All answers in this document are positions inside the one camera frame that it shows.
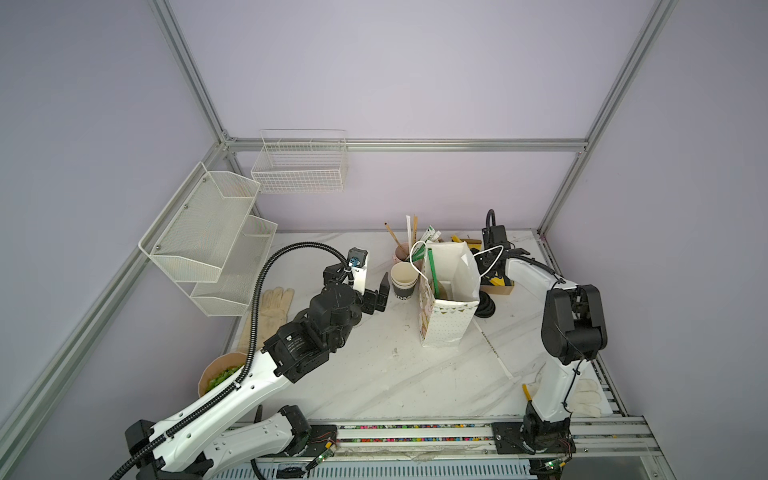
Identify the black corrugated cable left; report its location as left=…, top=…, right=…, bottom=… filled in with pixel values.
left=109, top=241, right=349, bottom=480

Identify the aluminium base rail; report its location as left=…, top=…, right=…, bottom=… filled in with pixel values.
left=158, top=415, right=676, bottom=480

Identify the beige glove left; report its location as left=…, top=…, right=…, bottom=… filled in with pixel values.
left=236, top=287, right=295, bottom=354

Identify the stack of paper cups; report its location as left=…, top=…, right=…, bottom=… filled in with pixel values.
left=390, top=262, right=420, bottom=300

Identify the pink straw holder cup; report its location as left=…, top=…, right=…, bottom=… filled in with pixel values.
left=393, top=244, right=410, bottom=263

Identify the white wire basket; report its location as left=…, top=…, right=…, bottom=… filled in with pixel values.
left=251, top=129, right=348, bottom=194

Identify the green straw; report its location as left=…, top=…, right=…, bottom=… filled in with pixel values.
left=426, top=246, right=440, bottom=299

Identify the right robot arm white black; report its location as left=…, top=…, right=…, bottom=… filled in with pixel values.
left=476, top=224, right=607, bottom=454

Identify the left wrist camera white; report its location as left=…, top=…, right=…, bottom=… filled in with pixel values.
left=348, top=247, right=368, bottom=294

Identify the brown bowl with greens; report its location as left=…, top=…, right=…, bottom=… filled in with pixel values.
left=198, top=352, right=247, bottom=397

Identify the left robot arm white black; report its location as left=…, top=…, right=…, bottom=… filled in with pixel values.
left=112, top=277, right=390, bottom=479

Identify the white paper takeout bag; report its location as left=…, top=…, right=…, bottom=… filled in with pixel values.
left=418, top=242, right=481, bottom=348

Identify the white wrapped straw on table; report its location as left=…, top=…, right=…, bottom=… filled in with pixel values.
left=472, top=318, right=517, bottom=381

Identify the stack of black lids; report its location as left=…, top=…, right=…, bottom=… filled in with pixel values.
left=475, top=291, right=496, bottom=319

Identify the white mesh two-tier shelf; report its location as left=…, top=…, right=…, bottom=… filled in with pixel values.
left=138, top=163, right=277, bottom=317

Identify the cardboard box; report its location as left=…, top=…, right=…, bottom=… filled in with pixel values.
left=480, top=280, right=515, bottom=296

